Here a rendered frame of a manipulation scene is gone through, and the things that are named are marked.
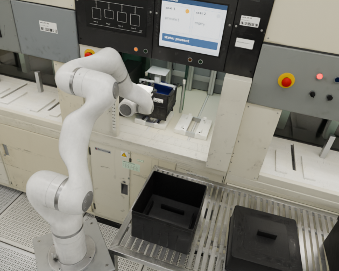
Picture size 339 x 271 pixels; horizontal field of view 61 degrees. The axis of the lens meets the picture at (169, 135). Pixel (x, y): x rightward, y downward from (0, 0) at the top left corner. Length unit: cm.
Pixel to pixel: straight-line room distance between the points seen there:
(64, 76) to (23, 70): 154
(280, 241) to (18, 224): 189
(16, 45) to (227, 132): 123
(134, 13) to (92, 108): 59
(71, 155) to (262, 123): 90
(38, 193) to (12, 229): 148
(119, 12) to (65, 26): 31
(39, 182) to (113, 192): 107
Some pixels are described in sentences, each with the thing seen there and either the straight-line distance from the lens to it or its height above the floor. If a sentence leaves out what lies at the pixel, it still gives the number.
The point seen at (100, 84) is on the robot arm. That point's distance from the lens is 97.
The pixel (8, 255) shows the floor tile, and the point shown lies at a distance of 240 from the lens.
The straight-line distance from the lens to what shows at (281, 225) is 145.
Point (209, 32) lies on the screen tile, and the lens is 132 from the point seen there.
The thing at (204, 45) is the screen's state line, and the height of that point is 151.
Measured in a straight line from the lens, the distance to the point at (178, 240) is 129.
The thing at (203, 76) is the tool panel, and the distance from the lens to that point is 235.
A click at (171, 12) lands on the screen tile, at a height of 162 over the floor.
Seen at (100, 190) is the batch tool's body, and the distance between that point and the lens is 212.
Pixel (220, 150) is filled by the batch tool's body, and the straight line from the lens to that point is 151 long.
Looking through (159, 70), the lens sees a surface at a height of 122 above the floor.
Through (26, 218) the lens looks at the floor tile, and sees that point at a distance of 256.
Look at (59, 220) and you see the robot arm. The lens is 114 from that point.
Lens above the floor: 189
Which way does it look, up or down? 35 degrees down
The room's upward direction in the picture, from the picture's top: 6 degrees clockwise
